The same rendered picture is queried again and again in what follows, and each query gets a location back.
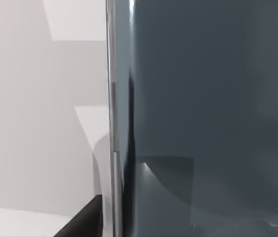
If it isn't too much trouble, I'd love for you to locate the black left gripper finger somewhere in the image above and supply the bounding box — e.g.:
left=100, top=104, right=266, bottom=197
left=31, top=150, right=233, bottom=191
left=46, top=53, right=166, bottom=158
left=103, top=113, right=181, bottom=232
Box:
left=53, top=194, right=104, bottom=237

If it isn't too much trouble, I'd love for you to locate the dark grey smartphone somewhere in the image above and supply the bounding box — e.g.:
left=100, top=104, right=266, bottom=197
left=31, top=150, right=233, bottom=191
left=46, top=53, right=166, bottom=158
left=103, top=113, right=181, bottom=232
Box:
left=105, top=0, right=278, bottom=237

